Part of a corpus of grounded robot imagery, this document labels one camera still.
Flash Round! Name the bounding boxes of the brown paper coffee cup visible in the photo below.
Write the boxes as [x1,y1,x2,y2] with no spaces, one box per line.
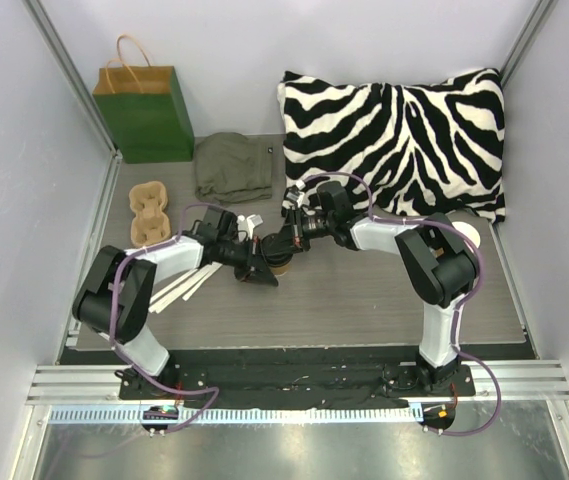
[270,261,291,277]

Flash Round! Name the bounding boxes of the brown paper cups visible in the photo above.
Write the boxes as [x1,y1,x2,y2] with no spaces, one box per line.
[453,221,481,248]

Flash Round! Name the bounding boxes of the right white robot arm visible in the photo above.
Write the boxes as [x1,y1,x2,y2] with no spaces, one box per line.
[261,181,479,395]

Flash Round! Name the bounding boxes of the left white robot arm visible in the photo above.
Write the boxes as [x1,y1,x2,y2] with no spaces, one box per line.
[72,204,278,399]

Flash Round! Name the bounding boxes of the white paper straw upper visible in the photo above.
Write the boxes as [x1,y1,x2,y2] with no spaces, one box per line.
[182,262,222,301]

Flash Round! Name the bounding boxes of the white paper straw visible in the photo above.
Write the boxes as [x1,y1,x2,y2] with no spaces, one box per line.
[182,262,222,301]
[149,264,218,312]
[149,268,205,313]

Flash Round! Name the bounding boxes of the white paper straw middle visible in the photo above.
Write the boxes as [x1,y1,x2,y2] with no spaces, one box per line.
[149,264,218,312]

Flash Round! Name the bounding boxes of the olive green folded cloth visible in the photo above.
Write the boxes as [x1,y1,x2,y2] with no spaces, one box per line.
[193,132,273,205]

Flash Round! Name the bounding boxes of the white paper straw lower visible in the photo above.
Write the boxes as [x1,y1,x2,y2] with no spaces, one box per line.
[149,268,205,313]

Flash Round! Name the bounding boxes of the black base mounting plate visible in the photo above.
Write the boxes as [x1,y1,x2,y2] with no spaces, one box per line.
[115,346,476,411]

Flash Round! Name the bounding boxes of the brown pulp cup carrier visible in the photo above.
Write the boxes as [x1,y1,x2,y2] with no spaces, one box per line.
[129,181,171,248]

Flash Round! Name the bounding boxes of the zebra print pillow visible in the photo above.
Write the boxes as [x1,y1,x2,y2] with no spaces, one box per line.
[277,68,506,223]

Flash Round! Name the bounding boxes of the green paper gift bag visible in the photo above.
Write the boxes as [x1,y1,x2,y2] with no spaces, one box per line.
[92,34,195,164]

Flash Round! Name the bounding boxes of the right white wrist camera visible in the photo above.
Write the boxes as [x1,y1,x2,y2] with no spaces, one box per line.
[283,180,306,210]

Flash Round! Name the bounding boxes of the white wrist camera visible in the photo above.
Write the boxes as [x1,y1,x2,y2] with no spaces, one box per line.
[283,180,306,210]
[237,214,263,242]

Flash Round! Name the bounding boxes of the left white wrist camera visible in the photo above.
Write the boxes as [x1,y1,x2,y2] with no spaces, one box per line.
[237,214,263,242]

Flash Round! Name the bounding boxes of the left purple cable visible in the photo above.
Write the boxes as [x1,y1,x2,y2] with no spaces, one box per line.
[108,203,223,432]

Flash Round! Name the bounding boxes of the purple cable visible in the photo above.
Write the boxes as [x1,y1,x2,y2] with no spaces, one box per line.
[108,203,223,432]
[302,172,503,440]

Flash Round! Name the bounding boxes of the aluminium front rail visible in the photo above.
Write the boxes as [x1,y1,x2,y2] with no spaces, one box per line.
[27,361,569,431]

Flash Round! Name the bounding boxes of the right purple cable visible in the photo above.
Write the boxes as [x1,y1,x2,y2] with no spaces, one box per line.
[302,172,503,440]

